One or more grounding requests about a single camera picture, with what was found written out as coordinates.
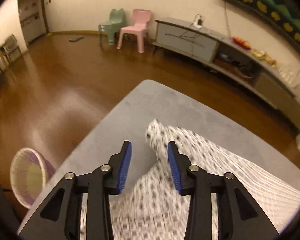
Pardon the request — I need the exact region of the white patterned pajama garment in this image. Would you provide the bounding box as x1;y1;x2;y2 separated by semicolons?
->
79;120;300;239

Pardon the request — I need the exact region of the purple woven basket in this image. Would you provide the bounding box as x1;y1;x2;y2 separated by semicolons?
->
10;147;55;209

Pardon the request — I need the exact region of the long grey tv cabinet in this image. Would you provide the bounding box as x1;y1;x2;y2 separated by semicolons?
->
153;17;300;131

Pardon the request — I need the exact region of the clear glass cups group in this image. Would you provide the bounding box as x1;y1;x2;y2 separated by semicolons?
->
277;64;300;85

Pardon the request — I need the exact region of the red fruit plate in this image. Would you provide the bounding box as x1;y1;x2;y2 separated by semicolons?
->
232;37;251;50

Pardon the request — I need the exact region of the dark remote on floor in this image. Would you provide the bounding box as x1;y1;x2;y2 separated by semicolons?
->
69;36;84;42

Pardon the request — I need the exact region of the grey dining chair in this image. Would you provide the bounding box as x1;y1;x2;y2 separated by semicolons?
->
3;34;23;64

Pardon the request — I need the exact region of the green plastic child chair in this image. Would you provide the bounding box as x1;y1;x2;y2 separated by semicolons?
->
98;8;126;46

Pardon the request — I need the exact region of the white door with stickers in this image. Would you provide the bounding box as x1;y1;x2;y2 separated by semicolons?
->
18;0;46;45

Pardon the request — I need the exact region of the pink plastic child chair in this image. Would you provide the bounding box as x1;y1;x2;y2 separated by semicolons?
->
117;9;152;53

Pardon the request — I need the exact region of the white charger with cable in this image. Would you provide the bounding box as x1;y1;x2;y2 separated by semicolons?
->
166;14;212;48

